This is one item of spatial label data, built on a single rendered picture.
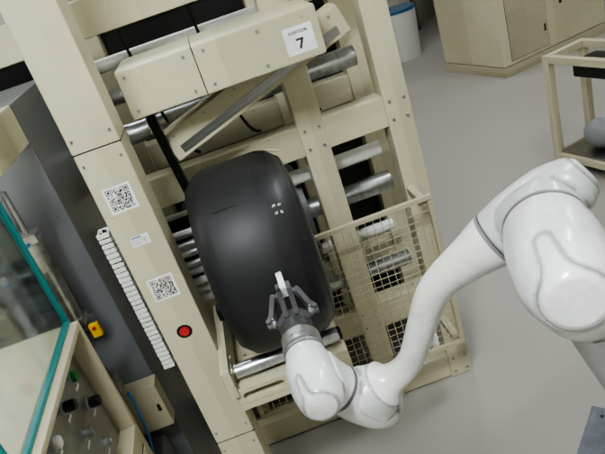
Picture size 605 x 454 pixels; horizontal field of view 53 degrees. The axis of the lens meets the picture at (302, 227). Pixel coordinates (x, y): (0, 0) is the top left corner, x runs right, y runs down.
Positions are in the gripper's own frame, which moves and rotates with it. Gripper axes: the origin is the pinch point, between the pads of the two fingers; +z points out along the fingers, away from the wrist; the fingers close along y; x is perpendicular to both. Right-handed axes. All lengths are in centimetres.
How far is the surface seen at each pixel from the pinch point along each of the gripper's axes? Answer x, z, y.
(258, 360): 34.0, 13.1, 14.9
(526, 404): 130, 33, -76
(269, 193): -15.3, 18.4, -5.0
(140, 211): -18.5, 27.5, 29.0
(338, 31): -33, 69, -44
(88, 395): 15, 4, 58
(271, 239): -7.6, 9.2, -1.4
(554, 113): 114, 217, -201
